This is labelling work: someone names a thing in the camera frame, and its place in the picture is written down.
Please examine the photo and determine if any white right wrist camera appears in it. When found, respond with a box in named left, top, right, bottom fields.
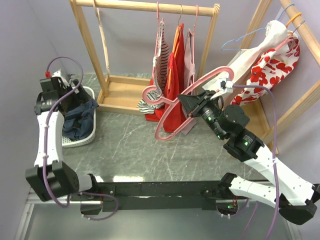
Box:
left=218, top=78, right=234, bottom=94

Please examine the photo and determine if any pink plastic hanger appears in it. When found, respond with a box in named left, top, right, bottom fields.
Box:
left=142, top=66, right=235, bottom=141

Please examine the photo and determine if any mauve pink top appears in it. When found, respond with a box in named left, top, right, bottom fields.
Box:
left=178, top=27, right=198, bottom=136

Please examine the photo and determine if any white perforated plastic basket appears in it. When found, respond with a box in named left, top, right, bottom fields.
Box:
left=62, top=86, right=98, bottom=148

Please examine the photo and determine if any aluminium rail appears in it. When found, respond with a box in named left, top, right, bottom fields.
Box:
left=13, top=187, right=301, bottom=240

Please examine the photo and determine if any navy blue printed top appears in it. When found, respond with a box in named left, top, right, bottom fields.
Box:
left=62, top=98, right=99, bottom=141

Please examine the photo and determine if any white garment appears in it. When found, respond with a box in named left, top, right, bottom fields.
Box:
left=201, top=19, right=298, bottom=101

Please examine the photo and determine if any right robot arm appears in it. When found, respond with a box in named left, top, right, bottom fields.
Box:
left=178, top=92, right=320, bottom=225

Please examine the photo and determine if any orange hanger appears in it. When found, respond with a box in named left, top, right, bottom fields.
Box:
left=166, top=6, right=184, bottom=93

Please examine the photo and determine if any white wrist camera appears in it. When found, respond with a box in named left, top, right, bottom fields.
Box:
left=45, top=69, right=70, bottom=86
left=218, top=78, right=234, bottom=94

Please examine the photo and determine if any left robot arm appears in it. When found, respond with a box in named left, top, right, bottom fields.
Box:
left=25, top=75, right=100, bottom=202

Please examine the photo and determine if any red floral white dress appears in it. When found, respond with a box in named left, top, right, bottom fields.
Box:
left=231, top=37, right=301, bottom=106

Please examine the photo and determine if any black base bar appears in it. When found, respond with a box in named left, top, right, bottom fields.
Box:
left=69, top=180, right=251, bottom=213

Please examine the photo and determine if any wooden clothes rack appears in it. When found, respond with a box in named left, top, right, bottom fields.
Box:
left=212, top=0, right=320, bottom=158
left=69, top=0, right=220, bottom=115

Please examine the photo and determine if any blue wire hanger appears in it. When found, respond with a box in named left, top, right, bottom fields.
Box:
left=221, top=3, right=295, bottom=51

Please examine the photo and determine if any red white striped top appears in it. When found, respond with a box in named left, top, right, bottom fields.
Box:
left=146, top=19, right=170, bottom=101

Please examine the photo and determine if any pink wire hanger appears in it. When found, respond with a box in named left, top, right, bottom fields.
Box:
left=152, top=2, right=165, bottom=84
left=187, top=4, right=200, bottom=83

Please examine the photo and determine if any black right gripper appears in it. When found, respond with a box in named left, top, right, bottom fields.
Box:
left=177, top=89, right=226, bottom=140

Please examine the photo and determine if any orange hanger hook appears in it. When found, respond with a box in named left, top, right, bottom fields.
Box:
left=285, top=12, right=302, bottom=28

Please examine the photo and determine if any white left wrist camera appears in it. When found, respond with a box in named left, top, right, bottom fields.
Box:
left=45, top=69, right=70, bottom=86

